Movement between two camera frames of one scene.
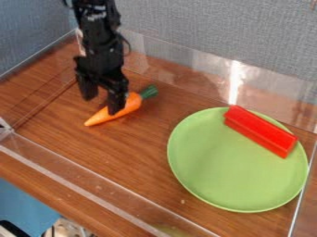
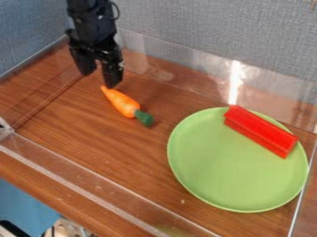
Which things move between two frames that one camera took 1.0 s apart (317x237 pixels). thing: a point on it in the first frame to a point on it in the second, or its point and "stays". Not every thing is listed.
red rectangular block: x=263 y=131 stays
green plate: x=228 y=170 stays
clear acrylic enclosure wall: x=169 y=143 stays
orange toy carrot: x=102 y=116 to x=128 y=106
